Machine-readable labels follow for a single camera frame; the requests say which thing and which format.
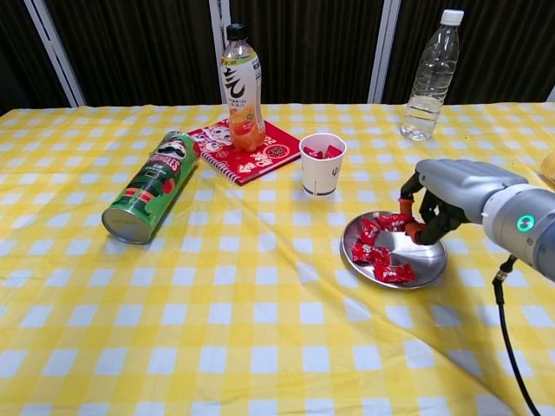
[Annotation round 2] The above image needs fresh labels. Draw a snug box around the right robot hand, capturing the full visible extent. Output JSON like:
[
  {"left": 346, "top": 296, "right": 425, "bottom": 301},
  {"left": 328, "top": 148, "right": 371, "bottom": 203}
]
[{"left": 397, "top": 159, "right": 529, "bottom": 247}]

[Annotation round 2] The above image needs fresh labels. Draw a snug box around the round metal plate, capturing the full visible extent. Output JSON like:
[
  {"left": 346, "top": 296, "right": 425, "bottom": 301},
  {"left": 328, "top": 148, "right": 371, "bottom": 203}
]
[{"left": 341, "top": 211, "right": 448, "bottom": 290}]

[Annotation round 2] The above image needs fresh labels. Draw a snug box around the white paper cup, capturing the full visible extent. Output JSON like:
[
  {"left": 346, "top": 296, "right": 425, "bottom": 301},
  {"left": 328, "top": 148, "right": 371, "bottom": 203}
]
[{"left": 298, "top": 133, "right": 348, "bottom": 199}]

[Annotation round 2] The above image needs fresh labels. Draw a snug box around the clear water bottle white cap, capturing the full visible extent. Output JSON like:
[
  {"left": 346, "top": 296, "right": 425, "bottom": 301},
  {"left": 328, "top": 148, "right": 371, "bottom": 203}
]
[{"left": 400, "top": 8, "right": 466, "bottom": 142}]

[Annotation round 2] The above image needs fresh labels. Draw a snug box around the black pleated curtain panel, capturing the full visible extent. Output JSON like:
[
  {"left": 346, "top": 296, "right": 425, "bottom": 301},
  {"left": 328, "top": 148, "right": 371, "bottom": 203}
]
[
  {"left": 381, "top": 0, "right": 555, "bottom": 105},
  {"left": 42, "top": 0, "right": 216, "bottom": 107},
  {"left": 0, "top": 0, "right": 73, "bottom": 116},
  {"left": 227, "top": 0, "right": 387, "bottom": 105}
]

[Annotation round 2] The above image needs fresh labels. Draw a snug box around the red spiral notebook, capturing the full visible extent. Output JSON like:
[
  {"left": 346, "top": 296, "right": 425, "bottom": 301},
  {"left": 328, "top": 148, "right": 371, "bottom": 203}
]
[{"left": 186, "top": 119, "right": 304, "bottom": 187}]

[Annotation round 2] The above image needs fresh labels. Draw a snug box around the orange drink bottle black cap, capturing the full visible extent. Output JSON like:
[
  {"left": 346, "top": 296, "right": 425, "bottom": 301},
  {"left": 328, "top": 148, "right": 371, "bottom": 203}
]
[{"left": 219, "top": 23, "right": 267, "bottom": 153}]

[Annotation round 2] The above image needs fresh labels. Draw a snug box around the yellow white checkered tablecloth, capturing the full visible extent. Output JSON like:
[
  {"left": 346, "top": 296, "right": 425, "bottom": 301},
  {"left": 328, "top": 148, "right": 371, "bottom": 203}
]
[{"left": 0, "top": 102, "right": 555, "bottom": 416}]

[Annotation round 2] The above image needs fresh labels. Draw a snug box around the green Pringles can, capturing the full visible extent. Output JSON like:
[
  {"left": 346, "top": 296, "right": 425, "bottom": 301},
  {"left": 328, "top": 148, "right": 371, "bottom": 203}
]
[{"left": 101, "top": 129, "right": 203, "bottom": 246}]

